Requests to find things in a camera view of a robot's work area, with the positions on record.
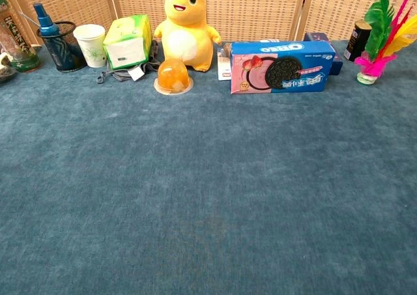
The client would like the blue table cloth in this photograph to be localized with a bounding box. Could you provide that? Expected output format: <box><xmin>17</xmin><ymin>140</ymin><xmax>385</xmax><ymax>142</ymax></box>
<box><xmin>0</xmin><ymin>39</ymin><xmax>417</xmax><ymax>295</ymax></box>

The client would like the orange jelly cup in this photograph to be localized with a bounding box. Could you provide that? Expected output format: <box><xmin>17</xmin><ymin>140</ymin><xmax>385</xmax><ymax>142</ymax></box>
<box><xmin>153</xmin><ymin>60</ymin><xmax>194</xmax><ymax>96</ymax></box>

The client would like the white pink card packet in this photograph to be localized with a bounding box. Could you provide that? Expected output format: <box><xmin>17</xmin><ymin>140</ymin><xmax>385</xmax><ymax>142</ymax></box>
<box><xmin>216</xmin><ymin>45</ymin><xmax>233</xmax><ymax>81</ymax></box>

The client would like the blue Oreo cookie box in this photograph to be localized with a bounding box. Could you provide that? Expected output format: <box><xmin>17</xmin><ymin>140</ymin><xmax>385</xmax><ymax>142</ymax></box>
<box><xmin>229</xmin><ymin>41</ymin><xmax>337</xmax><ymax>95</ymax></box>

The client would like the grey cloth with tag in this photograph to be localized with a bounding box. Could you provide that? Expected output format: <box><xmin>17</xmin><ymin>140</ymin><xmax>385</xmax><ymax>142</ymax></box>
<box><xmin>96</xmin><ymin>40</ymin><xmax>161</xmax><ymax>85</ymax></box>

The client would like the yellow dinosaur plush toy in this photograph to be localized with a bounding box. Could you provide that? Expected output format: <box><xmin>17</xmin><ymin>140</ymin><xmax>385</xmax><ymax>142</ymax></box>
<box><xmin>153</xmin><ymin>0</ymin><xmax>223</xmax><ymax>73</ymax></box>

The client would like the green tissue pack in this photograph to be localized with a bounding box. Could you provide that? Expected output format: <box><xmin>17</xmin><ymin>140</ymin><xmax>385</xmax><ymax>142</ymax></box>
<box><xmin>102</xmin><ymin>14</ymin><xmax>153</xmax><ymax>71</ymax></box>

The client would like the woven folding screen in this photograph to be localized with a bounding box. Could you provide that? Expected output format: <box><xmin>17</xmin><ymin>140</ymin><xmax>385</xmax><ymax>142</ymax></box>
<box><xmin>0</xmin><ymin>0</ymin><xmax>417</xmax><ymax>47</ymax></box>

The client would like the dark blue small box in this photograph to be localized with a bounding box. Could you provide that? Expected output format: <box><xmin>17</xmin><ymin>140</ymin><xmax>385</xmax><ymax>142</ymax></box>
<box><xmin>304</xmin><ymin>31</ymin><xmax>344</xmax><ymax>77</ymax></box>

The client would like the white paper cup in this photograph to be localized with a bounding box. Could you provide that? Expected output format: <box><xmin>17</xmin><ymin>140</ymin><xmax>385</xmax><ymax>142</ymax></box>
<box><xmin>72</xmin><ymin>23</ymin><xmax>108</xmax><ymax>69</ymax></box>

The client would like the black mesh pen holder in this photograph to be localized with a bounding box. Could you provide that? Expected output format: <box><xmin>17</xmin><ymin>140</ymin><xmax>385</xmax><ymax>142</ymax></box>
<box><xmin>36</xmin><ymin>21</ymin><xmax>87</xmax><ymax>73</ymax></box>

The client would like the black drink can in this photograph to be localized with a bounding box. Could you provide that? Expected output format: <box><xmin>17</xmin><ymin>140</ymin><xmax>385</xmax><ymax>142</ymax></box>
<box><xmin>343</xmin><ymin>20</ymin><xmax>373</xmax><ymax>63</ymax></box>

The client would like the colourful feather shuttlecock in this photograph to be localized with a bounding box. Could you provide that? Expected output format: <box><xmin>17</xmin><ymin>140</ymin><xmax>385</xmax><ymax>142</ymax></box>
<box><xmin>354</xmin><ymin>0</ymin><xmax>417</xmax><ymax>86</ymax></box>

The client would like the blue spray bottle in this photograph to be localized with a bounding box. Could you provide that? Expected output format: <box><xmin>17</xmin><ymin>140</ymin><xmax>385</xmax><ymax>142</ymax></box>
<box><xmin>33</xmin><ymin>3</ymin><xmax>61</xmax><ymax>37</ymax></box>

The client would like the green tea bottle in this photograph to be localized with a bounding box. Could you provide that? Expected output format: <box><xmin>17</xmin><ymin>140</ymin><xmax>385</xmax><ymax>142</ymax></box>
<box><xmin>0</xmin><ymin>0</ymin><xmax>42</xmax><ymax>73</ymax></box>

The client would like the small dark dish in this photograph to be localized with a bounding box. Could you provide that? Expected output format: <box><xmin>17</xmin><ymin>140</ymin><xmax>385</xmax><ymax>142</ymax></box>
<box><xmin>0</xmin><ymin>52</ymin><xmax>18</xmax><ymax>83</ymax></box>

